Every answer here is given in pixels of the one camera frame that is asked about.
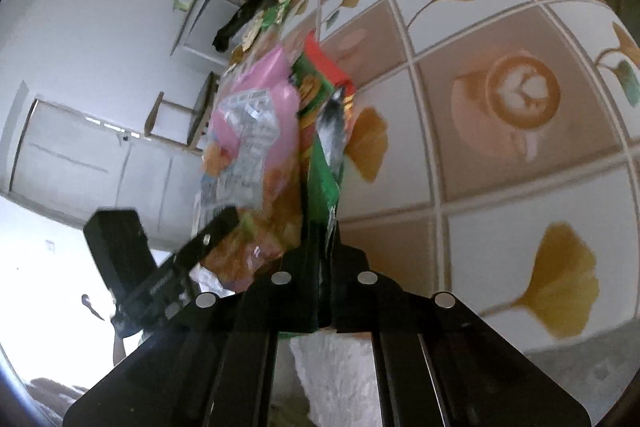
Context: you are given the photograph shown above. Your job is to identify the person's white fuzzy clothing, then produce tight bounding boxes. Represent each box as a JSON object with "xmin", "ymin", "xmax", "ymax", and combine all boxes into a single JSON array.
[{"xmin": 289, "ymin": 332, "xmax": 382, "ymax": 427}]

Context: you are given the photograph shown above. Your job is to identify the small green snack packet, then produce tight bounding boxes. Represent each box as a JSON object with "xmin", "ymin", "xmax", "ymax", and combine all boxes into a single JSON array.
[{"xmin": 259, "ymin": 0, "xmax": 292, "ymax": 31}]

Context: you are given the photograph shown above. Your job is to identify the patterned tablecloth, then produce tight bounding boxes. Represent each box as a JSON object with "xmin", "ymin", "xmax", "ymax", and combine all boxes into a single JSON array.
[{"xmin": 220, "ymin": 0, "xmax": 640, "ymax": 358}]

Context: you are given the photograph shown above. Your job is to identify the white cabinet doors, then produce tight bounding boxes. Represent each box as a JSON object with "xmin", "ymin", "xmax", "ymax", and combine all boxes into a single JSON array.
[{"xmin": 9, "ymin": 96, "xmax": 202, "ymax": 249}]

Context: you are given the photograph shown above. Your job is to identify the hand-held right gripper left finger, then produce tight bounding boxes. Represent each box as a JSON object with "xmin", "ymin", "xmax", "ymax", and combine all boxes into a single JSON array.
[{"xmin": 62, "ymin": 226, "xmax": 320, "ymax": 427}]

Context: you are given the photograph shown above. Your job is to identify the pink orange snack bag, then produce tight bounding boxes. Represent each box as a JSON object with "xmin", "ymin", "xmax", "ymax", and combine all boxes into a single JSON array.
[{"xmin": 191, "ymin": 43, "xmax": 307, "ymax": 294}]

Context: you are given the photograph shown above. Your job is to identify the black cloth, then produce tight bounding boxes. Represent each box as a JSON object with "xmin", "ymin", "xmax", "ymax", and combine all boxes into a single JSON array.
[{"xmin": 211, "ymin": 0, "xmax": 279, "ymax": 54}]

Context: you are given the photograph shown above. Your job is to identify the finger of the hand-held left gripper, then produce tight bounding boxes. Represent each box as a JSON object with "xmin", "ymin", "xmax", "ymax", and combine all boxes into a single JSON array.
[{"xmin": 171, "ymin": 205, "xmax": 242, "ymax": 274}]

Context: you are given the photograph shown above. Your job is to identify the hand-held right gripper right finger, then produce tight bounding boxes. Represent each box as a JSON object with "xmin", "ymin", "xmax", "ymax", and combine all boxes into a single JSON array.
[{"xmin": 331, "ymin": 226, "xmax": 589, "ymax": 427}]

